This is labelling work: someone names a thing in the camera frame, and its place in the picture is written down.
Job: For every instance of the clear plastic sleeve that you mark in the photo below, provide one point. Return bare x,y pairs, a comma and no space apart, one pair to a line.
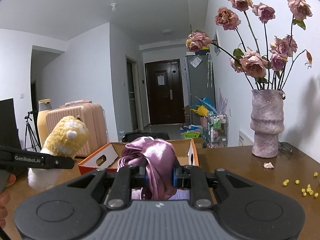
195,61

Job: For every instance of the grey refrigerator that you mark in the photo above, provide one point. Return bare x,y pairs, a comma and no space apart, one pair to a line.
200,85

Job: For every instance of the white wall panel box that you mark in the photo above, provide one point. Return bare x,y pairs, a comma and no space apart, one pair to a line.
217,51

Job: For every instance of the pink ribbed suitcase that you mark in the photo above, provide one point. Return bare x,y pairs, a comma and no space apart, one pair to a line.
95,120

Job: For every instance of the green detergent bag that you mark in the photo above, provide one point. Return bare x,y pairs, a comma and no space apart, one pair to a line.
192,135

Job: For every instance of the orange printed cardboard box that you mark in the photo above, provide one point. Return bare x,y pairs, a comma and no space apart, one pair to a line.
182,147

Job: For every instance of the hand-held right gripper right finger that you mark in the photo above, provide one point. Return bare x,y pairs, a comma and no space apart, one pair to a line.
175,177

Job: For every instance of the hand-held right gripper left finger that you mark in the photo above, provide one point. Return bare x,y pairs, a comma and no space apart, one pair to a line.
140,173

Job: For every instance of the pink textured vase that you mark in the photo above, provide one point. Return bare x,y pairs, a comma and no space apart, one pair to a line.
266,125

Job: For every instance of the ceiling sprinkler head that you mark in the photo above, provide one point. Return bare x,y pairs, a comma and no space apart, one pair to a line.
114,7

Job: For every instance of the bunch of dried pink roses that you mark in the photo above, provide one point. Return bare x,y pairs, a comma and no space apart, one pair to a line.
252,63

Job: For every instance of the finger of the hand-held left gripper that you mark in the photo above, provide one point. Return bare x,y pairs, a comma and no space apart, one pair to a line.
61,162

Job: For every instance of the interior glass door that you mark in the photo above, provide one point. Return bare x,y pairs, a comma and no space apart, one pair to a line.
132,97

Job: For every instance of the brown cardboard box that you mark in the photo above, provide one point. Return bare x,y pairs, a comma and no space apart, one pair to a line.
186,116

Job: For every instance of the clear water bottle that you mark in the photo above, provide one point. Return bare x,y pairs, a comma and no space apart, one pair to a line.
122,136

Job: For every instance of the pink folded clothes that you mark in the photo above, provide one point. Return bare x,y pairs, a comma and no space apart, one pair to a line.
75,103

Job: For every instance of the dark brown entrance door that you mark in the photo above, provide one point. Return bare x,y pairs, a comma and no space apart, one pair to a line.
162,100

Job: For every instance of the purple satin cloth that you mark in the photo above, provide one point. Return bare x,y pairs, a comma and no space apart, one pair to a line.
155,152

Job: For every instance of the pile of blue yellow bags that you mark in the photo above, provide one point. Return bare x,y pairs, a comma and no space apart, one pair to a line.
201,107

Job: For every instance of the black monitor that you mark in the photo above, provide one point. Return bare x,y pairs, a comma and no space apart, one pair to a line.
7,120

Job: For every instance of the tall yellow bottle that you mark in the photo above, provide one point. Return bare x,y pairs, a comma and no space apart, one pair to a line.
41,122

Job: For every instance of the yellow plush toy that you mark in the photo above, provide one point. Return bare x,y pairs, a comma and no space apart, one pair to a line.
65,135

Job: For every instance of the black duffel bag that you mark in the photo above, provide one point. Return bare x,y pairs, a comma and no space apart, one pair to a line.
140,136

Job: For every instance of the scattered yellow crumbs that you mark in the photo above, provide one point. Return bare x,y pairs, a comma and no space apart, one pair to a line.
308,191

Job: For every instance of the black tripod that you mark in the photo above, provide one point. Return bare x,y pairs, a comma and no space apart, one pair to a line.
27,122

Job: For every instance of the white paper notice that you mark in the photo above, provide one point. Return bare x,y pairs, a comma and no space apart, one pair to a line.
161,80

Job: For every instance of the white folded umbrella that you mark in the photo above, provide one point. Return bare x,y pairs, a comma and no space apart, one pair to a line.
211,72
208,72

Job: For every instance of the yellow flat box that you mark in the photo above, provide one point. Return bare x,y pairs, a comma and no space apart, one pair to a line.
205,47

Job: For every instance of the pink plastic bin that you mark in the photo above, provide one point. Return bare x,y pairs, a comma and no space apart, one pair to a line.
203,122

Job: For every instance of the fallen pink petal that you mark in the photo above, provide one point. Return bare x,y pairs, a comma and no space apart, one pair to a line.
268,165

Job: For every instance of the blue plastic bag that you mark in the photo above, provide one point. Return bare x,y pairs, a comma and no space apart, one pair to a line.
190,127

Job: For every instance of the person's left hand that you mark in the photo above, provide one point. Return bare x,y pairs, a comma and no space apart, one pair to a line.
3,205

